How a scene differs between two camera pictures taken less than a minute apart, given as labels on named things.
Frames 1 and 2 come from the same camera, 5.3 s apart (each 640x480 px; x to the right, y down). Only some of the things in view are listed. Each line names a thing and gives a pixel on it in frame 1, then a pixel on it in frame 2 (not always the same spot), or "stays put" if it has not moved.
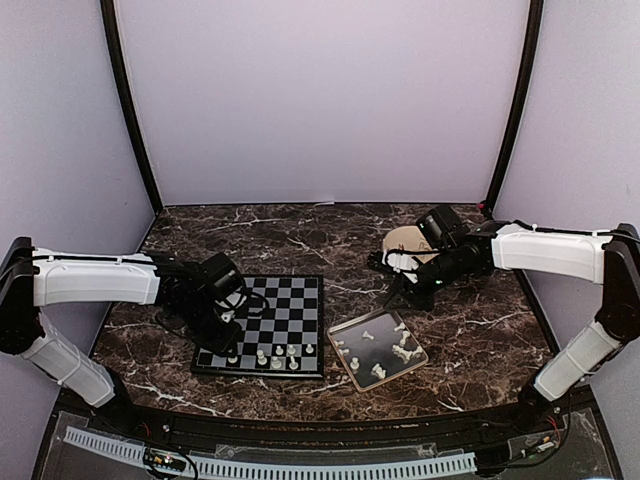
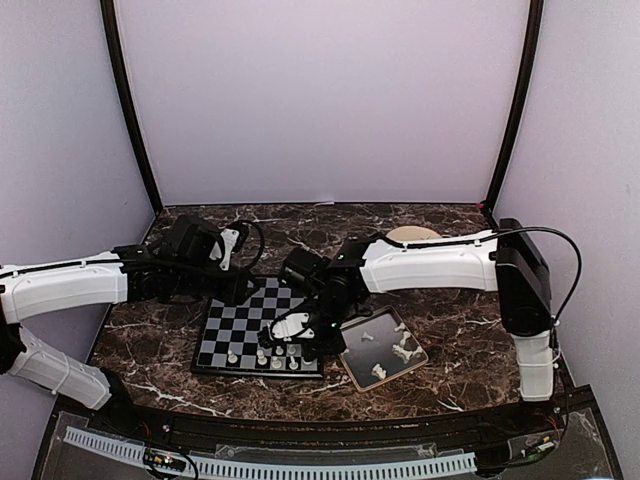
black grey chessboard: [283, 332] stays put
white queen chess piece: [262, 360] stays put
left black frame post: [112, 39] stays put
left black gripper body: [204, 332] to [191, 280]
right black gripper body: [449, 269] to [333, 312]
